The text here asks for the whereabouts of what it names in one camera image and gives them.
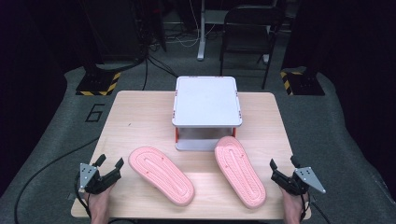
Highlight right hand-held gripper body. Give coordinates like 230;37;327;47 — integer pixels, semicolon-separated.
270;166;327;197

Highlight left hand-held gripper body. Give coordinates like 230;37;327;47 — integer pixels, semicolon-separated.
78;162;122;196

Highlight pink slipper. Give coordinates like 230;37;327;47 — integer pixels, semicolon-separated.
214;135;267;210
128;146;196;207

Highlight white shoe rack orange posts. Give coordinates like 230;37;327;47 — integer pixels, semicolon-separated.
171;75;243;152

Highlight person's left hand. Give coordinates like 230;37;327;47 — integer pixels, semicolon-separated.
85;184;115;224

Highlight person's right hand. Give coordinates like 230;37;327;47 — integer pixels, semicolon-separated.
281;188;310;224

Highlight black stand striped base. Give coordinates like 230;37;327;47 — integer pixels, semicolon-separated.
75;59;122;97
279;66;327;97

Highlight black folding chair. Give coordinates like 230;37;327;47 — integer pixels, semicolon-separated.
219;4;286;91

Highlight white desk leg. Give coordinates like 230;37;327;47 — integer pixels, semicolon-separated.
196;0;207;62

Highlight left hand-held gripper cable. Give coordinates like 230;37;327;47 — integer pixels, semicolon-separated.
74;172;92;218

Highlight hand-held gripper cable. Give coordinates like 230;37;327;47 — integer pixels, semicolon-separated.
299;192;310;222
74;172;92;218

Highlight right hand-held gripper cable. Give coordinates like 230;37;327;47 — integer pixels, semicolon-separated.
299;192;310;222

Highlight black floor cable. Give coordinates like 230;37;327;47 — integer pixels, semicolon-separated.
310;201;332;224
13;137;100;224

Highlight bundle of black cables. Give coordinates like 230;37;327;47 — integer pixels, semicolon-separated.
141;40;179;91

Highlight white cable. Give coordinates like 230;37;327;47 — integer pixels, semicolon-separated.
166;0;217;49

